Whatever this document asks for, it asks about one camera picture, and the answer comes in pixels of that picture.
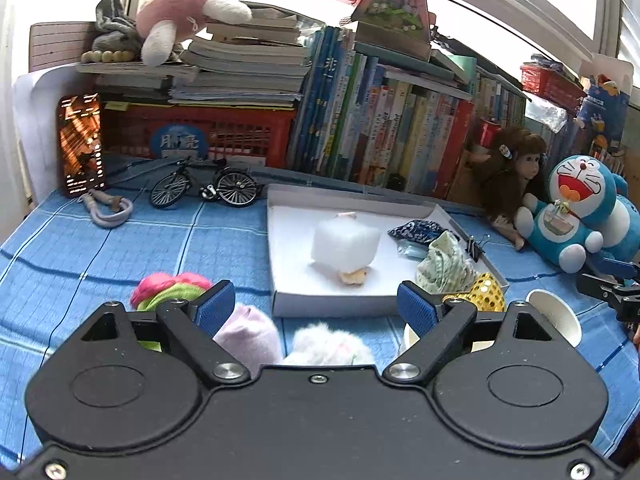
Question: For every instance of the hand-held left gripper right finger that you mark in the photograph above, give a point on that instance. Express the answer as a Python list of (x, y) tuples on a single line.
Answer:
[(417, 307)]

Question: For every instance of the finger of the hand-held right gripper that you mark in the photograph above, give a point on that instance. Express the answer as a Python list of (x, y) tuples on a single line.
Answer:
[(617, 267), (602, 289)]

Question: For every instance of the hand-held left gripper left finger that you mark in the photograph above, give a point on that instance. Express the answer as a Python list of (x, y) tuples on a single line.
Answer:
[(216, 305)]

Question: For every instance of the pale pink knit cloth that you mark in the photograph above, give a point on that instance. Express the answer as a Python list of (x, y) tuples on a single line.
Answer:
[(250, 335)]

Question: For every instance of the mint striped cloth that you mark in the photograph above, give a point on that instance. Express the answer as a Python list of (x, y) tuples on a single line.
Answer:
[(445, 265)]

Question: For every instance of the green and pink scrunchie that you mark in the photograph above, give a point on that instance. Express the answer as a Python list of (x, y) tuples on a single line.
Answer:
[(160, 290)]

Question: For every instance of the gold sequin pouch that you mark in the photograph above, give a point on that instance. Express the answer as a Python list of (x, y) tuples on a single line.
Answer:
[(485, 290)]

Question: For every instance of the beige soft block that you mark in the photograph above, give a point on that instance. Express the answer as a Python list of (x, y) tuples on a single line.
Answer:
[(355, 276)]

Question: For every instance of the dark blue patterned cloth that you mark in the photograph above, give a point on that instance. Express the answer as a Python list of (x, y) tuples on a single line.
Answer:
[(417, 230)]

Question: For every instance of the white shallow box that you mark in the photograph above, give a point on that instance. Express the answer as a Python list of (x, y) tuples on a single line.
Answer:
[(300, 260)]

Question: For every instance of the white foam cube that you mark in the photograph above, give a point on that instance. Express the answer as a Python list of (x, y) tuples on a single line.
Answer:
[(345, 242)]

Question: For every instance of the white plush cat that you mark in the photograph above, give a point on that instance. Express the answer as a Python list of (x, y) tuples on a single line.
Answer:
[(325, 345)]

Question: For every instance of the large paper cup with drawing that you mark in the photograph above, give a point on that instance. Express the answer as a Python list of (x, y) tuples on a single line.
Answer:
[(407, 340)]

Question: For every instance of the small white paper cup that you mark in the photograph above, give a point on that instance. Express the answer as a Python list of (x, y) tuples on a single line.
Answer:
[(552, 315)]

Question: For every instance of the black binder clip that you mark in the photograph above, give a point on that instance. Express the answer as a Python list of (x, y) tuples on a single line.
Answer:
[(476, 250)]

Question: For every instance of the blue cat robot plush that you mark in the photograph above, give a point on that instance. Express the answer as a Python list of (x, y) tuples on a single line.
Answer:
[(575, 195)]

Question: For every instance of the black model bicycle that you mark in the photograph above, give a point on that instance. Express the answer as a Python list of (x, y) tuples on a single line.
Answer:
[(235, 190)]

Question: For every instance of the small black jar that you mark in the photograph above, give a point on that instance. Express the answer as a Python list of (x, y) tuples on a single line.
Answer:
[(396, 183)]

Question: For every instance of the brown-haired doll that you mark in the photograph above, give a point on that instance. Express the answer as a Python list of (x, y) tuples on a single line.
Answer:
[(520, 170)]

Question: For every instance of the blue checked tablecloth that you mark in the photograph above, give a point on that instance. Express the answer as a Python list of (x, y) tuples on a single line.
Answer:
[(75, 270)]

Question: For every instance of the dark red garment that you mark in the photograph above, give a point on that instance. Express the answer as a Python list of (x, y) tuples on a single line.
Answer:
[(627, 452)]

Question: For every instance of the blue printed carton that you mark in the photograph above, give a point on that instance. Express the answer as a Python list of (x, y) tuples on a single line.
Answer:
[(600, 110)]

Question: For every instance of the clear plastic bag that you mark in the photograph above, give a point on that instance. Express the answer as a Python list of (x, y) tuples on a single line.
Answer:
[(547, 112)]

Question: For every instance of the red plastic basket with sticker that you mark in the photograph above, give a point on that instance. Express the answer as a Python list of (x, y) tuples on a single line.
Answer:
[(235, 130)]

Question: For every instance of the row of upright books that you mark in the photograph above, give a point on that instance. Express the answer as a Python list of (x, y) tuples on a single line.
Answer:
[(390, 125)]

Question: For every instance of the small red plastic basket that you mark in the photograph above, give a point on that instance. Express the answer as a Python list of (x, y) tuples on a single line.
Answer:
[(550, 80)]

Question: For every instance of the smartphone with lit screen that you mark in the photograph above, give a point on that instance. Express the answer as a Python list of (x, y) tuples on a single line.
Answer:
[(82, 145)]

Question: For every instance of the stack of flat books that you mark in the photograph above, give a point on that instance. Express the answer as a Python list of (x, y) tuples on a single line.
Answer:
[(240, 75)]

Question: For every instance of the white paper sheets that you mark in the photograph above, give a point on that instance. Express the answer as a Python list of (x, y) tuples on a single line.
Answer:
[(35, 110)]

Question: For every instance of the grey knit toy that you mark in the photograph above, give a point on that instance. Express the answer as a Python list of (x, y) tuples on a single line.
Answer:
[(115, 30)]

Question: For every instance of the pink and white plush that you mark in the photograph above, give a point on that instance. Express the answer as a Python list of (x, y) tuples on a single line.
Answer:
[(170, 10)]

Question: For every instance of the triangular printed house box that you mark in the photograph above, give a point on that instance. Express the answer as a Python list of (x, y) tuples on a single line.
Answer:
[(395, 5)]

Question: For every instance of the gridded board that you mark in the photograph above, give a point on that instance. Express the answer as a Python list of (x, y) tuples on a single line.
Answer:
[(55, 45)]

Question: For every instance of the white window frame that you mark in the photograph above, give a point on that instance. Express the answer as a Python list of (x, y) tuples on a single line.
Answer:
[(550, 15)]

